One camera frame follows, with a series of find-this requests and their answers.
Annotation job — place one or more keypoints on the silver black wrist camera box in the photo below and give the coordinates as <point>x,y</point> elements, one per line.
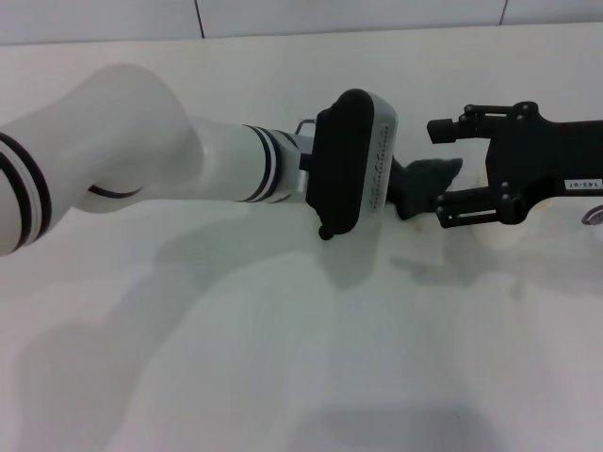
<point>348,160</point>

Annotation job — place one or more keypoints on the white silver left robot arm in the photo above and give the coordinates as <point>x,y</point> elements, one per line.
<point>141,150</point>

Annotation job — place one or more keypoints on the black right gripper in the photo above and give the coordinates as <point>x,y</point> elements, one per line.
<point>542,160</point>

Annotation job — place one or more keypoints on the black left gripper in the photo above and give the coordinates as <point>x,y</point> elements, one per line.
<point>396,181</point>

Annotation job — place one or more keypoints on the dark blue rag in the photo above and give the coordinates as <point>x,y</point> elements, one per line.
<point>428,183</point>

